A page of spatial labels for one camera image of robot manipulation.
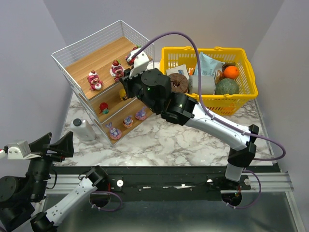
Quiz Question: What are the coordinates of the yellow duck toy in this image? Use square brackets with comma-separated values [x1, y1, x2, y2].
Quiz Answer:
[119, 89, 127, 101]

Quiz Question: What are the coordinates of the purple pink toy figure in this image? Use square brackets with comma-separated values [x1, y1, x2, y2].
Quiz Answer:
[135, 106, 147, 121]

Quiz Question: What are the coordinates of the pink strawberry cake toy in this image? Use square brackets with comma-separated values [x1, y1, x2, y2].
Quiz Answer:
[125, 44, 143, 66]

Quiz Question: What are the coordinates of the red strawberry toy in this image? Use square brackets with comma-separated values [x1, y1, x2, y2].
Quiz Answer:
[99, 102, 109, 115]

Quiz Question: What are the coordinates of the pink red figure toy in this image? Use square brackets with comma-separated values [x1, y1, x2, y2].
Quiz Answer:
[87, 70, 103, 91]

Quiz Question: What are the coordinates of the small purple bunny toy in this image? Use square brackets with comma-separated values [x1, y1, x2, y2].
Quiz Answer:
[123, 116, 133, 128]

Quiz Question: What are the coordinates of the purple bunny toy pink base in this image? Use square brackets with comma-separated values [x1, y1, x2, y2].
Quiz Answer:
[105, 122, 122, 140]

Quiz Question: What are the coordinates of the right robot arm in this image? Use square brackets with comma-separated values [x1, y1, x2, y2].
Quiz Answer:
[120, 69, 259, 182]

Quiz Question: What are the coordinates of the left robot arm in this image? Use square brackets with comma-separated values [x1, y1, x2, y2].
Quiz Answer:
[0, 131, 109, 232]

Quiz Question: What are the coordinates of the white plastic bottle black cap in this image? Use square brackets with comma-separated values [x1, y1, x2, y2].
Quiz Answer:
[70, 118, 96, 142]

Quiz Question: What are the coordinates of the brown chocolate donut cake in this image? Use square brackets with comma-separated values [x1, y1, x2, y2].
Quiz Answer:
[169, 73, 188, 93]

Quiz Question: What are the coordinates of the white tissue packet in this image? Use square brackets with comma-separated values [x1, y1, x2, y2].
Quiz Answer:
[166, 64, 189, 78]

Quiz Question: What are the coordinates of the light blue snack bag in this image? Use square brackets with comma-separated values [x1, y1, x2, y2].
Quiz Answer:
[199, 52, 225, 78]

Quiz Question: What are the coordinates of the green melon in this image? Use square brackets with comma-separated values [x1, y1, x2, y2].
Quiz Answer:
[215, 78, 239, 95]

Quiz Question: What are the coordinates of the orange fruit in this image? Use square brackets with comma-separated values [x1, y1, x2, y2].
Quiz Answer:
[223, 66, 239, 80]

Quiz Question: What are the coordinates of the yellow plastic shopping basket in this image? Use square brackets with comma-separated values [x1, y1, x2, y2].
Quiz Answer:
[160, 46, 258, 116]

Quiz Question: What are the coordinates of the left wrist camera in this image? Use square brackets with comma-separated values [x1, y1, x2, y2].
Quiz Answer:
[0, 140, 40, 160]

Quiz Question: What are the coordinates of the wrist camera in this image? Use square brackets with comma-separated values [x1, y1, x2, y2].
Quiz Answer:
[0, 140, 40, 160]
[126, 48, 150, 79]

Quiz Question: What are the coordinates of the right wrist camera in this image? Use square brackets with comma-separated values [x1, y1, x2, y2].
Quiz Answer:
[126, 48, 150, 79]

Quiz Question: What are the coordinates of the white wire wooden shelf rack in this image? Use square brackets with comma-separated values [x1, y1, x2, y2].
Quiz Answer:
[52, 20, 148, 145]

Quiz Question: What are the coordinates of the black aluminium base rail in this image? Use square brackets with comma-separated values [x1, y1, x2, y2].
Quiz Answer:
[46, 165, 294, 202]

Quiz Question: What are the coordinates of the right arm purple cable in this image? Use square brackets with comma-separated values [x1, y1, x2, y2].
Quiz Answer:
[131, 31, 287, 210]

